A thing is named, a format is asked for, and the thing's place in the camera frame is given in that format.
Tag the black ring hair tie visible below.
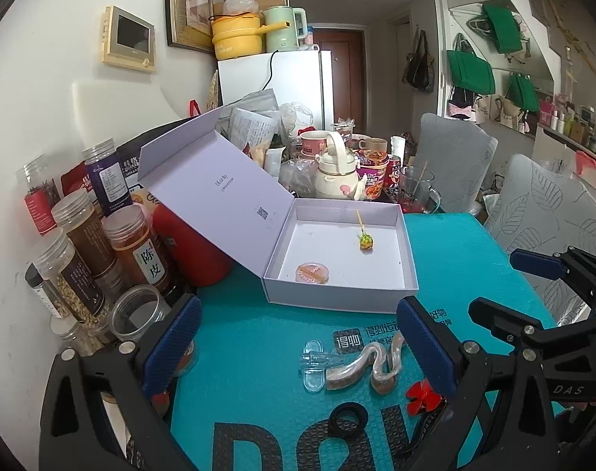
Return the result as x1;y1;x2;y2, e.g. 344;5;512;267
329;402;370;436

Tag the brown spice jar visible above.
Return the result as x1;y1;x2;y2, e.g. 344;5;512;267
51;190;124;295

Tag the dark hanging bag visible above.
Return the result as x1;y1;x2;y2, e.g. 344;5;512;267
402;29;436;94

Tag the lollipop with yellow stick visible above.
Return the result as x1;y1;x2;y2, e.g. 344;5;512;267
354;210;375;252

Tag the white plastic bag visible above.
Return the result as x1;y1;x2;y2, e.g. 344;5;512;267
222;0;260;15

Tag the seed jar dark label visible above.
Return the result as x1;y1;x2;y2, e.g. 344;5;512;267
33;228;113;339

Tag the lavender gift box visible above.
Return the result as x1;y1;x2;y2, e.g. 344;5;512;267
137;105;420;315

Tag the green electric kettle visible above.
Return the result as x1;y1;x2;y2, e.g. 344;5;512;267
263;6;307;52

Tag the red drink can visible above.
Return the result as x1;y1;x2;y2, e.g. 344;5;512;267
384;155;402;190

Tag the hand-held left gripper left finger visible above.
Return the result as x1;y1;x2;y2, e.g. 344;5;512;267
38;294;203;471

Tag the wide clear plastic jar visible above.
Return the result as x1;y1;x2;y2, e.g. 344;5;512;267
110;285;174;344

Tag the green tote bag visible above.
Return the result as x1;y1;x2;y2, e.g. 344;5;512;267
482;2;525;55
448;49;496;96
505;73;540;113

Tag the teal bubble mat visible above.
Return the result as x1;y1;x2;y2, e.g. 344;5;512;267
170;212;569;471

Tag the pink mug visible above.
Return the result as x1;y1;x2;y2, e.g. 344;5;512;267
299;130;334;158

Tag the wall intercom panel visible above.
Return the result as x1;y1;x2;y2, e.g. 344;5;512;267
102;6;157;73

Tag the clear jar red label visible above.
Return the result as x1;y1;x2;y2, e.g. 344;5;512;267
16;154;63;236

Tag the white teapot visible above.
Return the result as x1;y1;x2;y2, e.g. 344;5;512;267
316;131;366;200

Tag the red flower hair clip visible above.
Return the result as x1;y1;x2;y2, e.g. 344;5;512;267
406;379;448;418

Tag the clear plastic hair clip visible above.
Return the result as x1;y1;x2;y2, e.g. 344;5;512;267
298;338;345;393

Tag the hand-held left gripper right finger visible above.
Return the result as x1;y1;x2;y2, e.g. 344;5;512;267
396;297;566;471

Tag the glass mug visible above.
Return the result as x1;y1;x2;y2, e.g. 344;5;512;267
397;166;442;215

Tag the printed paper sheet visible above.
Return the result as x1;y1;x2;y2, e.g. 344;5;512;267
228;107;282;150

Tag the brown door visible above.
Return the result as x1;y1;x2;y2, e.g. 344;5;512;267
308;26;365;131

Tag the yellow cooking pot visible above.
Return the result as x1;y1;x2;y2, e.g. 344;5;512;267
210;14;267;60

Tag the small black-capped bottle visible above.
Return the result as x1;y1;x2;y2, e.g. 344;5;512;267
24;262;58;319

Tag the black power cable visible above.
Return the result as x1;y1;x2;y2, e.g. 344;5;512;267
261;50;279;91

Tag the red canister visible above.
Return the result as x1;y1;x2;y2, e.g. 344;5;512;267
151;201;235;288

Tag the clear plastic bag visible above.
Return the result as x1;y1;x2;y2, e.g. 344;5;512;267
280;102;314;133

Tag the instant noodle cup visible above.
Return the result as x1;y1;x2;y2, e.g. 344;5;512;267
355;150;391;202

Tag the grey chair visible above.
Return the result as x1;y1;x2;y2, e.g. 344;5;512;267
413;113;499;214

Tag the white refrigerator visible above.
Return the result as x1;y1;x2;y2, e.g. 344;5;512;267
217;50;334;133

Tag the framed picture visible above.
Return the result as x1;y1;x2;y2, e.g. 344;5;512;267
165;0;215;55

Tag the row of bottles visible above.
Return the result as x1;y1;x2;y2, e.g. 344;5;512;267
536;98;596;168

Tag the orange spice jar white label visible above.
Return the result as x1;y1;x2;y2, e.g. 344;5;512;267
102;204;176;295

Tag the dark blue labelled jar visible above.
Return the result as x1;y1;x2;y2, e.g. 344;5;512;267
82;138;132;217

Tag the leaf-pattern chair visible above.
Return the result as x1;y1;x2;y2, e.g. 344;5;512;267
484;153;596;325

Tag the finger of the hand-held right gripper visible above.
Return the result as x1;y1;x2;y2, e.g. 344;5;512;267
468;297;596;350
509;245;596;306

